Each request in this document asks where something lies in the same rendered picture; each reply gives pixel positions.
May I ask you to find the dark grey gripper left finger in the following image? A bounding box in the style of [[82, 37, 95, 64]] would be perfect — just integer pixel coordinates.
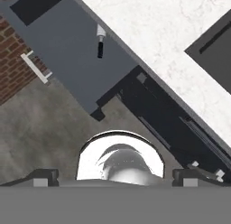
[[0, 168, 60, 188]]

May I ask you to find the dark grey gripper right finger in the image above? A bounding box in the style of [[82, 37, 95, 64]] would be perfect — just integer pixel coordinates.
[[171, 167, 231, 188]]

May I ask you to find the grey open drawer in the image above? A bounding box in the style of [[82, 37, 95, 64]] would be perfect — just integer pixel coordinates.
[[0, 0, 140, 123]]

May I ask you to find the black oven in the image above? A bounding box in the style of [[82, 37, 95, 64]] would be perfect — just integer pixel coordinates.
[[97, 64, 231, 184]]

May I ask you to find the black hob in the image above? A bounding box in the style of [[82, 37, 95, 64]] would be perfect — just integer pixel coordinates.
[[183, 9, 231, 96]]

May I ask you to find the black rectangular panel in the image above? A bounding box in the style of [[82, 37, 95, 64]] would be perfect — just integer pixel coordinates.
[[8, 0, 69, 27]]

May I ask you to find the white drawer handle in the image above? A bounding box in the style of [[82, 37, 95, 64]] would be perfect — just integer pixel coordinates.
[[20, 50, 54, 85]]

